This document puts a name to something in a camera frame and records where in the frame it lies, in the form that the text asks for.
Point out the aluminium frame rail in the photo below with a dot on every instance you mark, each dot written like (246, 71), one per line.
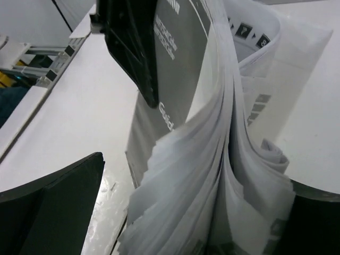
(25, 64)

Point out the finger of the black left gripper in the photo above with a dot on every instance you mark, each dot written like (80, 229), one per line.
(128, 28)

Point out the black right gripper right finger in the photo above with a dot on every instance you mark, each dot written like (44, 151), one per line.
(313, 225)

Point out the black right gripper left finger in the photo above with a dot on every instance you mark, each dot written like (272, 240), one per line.
(51, 214)

